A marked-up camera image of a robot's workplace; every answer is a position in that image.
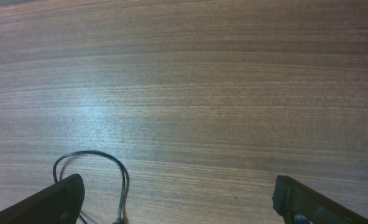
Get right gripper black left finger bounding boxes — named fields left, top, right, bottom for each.
left=0, top=174, right=85, bottom=224

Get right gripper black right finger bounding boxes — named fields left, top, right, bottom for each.
left=272, top=175, right=368, bottom=224

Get separated black USB cable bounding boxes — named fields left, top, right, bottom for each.
left=52, top=150, right=127, bottom=224

